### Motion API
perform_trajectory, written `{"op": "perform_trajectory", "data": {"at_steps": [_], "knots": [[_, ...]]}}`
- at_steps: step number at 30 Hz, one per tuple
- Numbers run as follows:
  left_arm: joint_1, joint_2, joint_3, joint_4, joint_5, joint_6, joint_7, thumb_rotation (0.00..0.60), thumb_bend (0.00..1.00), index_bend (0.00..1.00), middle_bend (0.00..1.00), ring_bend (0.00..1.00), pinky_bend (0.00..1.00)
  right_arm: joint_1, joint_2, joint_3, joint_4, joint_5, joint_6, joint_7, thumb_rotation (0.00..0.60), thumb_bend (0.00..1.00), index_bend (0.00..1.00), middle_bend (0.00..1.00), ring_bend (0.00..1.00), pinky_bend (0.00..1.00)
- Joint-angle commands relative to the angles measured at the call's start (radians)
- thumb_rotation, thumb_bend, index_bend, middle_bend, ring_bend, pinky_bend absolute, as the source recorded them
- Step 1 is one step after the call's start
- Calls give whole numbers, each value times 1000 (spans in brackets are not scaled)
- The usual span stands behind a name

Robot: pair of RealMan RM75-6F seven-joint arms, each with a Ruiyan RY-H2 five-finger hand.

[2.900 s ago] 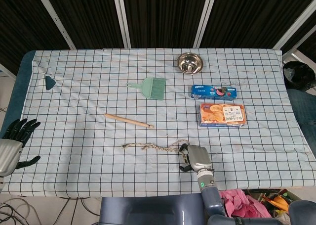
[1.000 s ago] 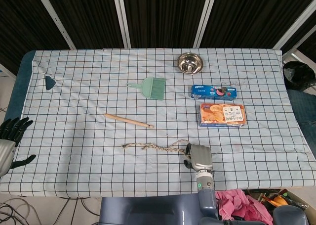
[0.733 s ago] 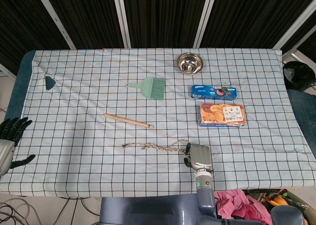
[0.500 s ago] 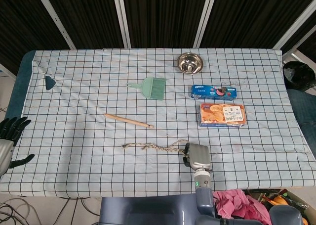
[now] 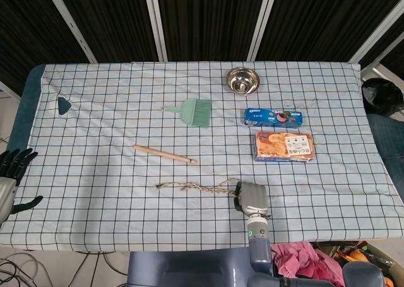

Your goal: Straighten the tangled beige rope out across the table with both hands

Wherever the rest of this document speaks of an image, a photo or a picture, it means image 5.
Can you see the white aluminium partition post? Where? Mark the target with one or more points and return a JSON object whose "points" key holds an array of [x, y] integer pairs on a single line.
{"points": [[69, 22], [378, 28], [262, 22], [154, 22]]}

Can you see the wooden stick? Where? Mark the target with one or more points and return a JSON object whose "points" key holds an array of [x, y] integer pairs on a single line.
{"points": [[164, 154]]}

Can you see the cardboard box of clutter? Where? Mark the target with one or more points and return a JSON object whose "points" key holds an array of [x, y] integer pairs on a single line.
{"points": [[375, 255]]}

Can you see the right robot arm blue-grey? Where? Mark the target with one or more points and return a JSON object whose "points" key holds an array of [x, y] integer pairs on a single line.
{"points": [[260, 252]]}

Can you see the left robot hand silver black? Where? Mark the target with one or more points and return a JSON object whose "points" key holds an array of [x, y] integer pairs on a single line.
{"points": [[6, 189]]}

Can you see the blue denim fabric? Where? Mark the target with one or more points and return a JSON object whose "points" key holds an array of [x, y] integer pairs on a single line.
{"points": [[388, 142]]}

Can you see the checkered light blue tablecloth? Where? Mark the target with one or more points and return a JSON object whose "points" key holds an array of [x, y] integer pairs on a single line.
{"points": [[94, 79]]}

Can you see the stainless steel bowl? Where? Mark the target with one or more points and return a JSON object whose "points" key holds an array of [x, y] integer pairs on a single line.
{"points": [[243, 79]]}

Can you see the orange biscuit package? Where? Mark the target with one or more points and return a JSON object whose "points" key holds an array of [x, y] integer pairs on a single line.
{"points": [[284, 146]]}

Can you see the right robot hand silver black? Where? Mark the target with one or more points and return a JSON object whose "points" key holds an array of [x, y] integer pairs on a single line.
{"points": [[254, 198]]}

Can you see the black plastic bag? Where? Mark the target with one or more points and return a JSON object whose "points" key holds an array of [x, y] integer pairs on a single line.
{"points": [[383, 97]]}

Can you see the teal table pad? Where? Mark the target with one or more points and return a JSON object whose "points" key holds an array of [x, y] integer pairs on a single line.
{"points": [[28, 110]]}

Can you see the blue-grey robot torso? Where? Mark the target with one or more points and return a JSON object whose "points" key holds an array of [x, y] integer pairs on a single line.
{"points": [[189, 268]]}

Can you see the pink cloth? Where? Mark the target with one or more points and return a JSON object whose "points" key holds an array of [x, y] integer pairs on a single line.
{"points": [[300, 261]]}

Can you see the green plastic hand brush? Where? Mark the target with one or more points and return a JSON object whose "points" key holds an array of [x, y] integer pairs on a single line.
{"points": [[195, 112]]}

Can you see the blue Oreo cookie box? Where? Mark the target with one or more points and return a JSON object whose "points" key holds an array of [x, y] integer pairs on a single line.
{"points": [[271, 117]]}

